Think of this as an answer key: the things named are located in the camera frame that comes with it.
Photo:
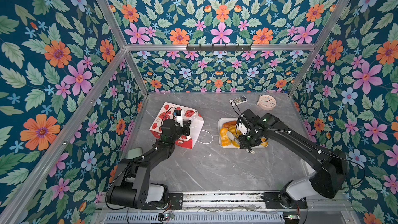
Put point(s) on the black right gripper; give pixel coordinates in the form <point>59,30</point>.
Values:
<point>243,144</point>

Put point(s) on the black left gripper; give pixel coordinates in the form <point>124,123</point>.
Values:
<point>185,127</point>

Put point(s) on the pale yellow fake pastry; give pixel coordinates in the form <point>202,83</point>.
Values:
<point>224,139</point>

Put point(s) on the orange-brown fake pastry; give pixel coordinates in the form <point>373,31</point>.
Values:
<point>229,124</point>

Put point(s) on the white and red paper bag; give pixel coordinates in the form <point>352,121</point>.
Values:
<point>196,126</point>

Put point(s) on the yellow ring fake bread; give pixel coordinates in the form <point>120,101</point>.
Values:
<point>264,142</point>

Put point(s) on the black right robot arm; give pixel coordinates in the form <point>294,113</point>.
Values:
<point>330,167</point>

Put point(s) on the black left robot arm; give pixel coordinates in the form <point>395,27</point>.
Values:
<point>130,187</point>

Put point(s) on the white rectangular tray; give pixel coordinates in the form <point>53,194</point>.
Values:
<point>220,123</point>

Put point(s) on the white remote control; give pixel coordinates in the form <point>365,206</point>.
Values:
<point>238,100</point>

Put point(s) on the pink round alarm clock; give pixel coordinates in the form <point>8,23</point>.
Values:
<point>266,102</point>

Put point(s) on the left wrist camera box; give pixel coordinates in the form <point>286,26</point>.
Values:
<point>177,114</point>

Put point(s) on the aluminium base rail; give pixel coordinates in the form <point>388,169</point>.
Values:
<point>219,206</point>

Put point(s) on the black wall hook bar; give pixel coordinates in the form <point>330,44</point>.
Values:
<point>219,47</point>

